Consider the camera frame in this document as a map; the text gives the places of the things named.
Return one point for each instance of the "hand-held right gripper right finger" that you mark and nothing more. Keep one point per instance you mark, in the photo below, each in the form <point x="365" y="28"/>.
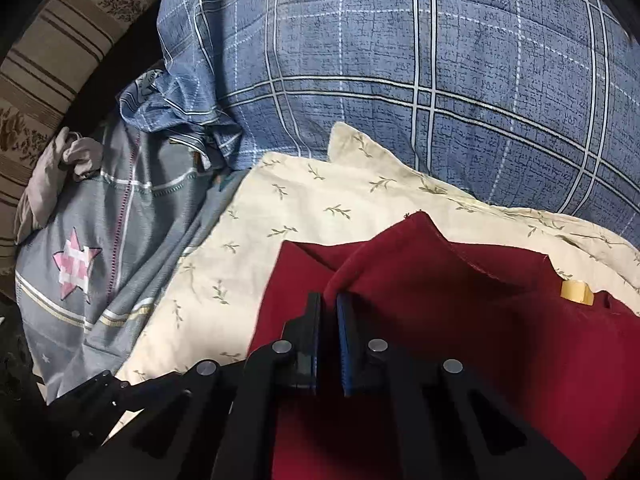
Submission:
<point x="350" y="345"/>

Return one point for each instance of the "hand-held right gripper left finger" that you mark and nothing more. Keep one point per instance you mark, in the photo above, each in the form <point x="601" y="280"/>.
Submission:
<point x="310" y="345"/>

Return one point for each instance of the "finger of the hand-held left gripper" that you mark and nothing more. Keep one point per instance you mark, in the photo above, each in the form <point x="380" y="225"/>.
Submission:
<point x="95" y="400"/>

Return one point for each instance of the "dark red garment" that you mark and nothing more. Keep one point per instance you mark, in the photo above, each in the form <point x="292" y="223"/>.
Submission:
<point x="500" y="335"/>

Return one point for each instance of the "cream leaf print sheet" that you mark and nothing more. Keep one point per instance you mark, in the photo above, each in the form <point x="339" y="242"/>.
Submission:
<point x="310" y="200"/>

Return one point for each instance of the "grey star-print garment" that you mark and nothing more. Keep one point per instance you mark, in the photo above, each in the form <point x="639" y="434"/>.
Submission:
<point x="150" y="210"/>

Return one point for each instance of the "beige crumpled cloth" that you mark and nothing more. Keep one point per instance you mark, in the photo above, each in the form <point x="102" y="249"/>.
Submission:
<point x="45" y="185"/>

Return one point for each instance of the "blue plaid quilt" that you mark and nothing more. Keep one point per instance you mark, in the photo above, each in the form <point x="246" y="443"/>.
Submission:
<point x="400" y="60"/>

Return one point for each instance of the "brown striped floral upholstery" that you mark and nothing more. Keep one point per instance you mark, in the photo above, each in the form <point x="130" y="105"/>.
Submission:
<point x="50" y="60"/>

